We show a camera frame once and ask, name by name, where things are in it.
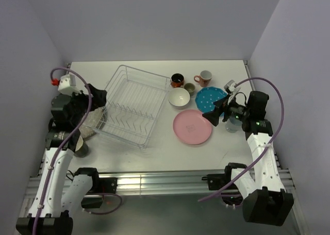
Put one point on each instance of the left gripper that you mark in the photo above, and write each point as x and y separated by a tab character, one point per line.
99	98

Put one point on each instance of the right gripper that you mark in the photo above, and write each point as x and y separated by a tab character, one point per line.
214	116

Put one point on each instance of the blue polka dot plate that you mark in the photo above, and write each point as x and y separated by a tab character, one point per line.
206	96

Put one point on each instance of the black mug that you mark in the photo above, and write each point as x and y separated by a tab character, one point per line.
82	148

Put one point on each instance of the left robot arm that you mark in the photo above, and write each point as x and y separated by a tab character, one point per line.
53	209

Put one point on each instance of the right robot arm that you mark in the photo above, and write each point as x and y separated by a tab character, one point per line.
264	197

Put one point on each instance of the speckled grey plate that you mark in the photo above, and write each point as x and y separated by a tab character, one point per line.
92	122

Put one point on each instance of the light blue footed cup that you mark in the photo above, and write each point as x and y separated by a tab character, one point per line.
233	125

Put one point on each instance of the pink plate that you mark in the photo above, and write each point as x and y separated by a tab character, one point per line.
191	127

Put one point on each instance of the small olive green cup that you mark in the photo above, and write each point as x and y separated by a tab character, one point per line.
190	87

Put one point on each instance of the pink mug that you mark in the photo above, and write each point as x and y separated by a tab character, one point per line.
204	78

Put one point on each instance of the white bowl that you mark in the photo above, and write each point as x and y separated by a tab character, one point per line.
179	98

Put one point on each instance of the black and orange cup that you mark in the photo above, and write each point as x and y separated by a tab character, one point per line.
177	80

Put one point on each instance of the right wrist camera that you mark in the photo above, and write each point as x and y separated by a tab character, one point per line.
231	88

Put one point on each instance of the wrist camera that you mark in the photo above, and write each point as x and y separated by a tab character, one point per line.
231	88
66	84

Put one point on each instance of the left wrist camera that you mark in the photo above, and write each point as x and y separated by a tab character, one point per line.
66	84

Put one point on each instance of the white wire dish rack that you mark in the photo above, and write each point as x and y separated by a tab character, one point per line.
133	104

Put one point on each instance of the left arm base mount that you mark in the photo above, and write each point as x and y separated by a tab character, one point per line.
103	186

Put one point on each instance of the aluminium mounting rail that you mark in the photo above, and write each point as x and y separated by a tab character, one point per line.
157	183

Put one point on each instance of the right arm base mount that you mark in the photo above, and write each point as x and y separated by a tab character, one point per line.
216	181

